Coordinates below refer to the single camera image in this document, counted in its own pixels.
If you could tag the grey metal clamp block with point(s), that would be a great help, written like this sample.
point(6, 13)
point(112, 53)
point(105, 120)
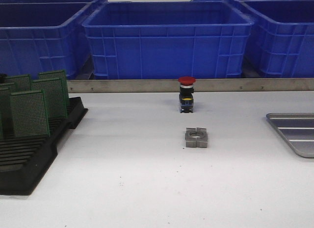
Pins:
point(196, 137)

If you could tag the red emergency stop button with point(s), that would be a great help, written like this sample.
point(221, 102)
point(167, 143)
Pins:
point(185, 95)

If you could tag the green perforated circuit board front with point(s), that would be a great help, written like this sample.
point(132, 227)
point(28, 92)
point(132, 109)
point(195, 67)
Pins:
point(29, 114)

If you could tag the black slotted board rack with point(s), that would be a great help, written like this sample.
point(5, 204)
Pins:
point(23, 162)

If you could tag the blue plastic crate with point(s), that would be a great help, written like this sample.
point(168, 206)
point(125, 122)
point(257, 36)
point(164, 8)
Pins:
point(161, 40)
point(281, 43)
point(42, 37)

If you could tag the blue plastic crate centre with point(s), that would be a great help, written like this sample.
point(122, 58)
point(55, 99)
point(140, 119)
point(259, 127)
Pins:
point(161, 40)

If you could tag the green circuit board left middle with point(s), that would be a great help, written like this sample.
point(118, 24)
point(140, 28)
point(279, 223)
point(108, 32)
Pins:
point(11, 86)

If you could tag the blue plastic crate left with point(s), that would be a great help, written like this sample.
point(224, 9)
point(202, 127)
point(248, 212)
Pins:
point(42, 37)

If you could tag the silver metal tray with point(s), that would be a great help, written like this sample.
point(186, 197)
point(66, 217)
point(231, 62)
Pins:
point(296, 129)

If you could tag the green perforated circuit board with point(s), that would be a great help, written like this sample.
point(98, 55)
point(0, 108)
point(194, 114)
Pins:
point(29, 114)
point(58, 74)
point(54, 96)

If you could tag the metal table edge rail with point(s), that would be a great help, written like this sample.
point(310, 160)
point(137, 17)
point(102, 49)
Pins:
point(201, 85)

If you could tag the blue plastic crate right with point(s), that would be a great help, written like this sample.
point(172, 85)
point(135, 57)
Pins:
point(281, 43)

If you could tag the green circuit board left rear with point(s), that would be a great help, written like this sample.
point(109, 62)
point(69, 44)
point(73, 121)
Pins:
point(22, 82)

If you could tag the green circuit board left front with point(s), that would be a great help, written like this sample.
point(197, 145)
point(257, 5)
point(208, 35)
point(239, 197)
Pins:
point(5, 111)

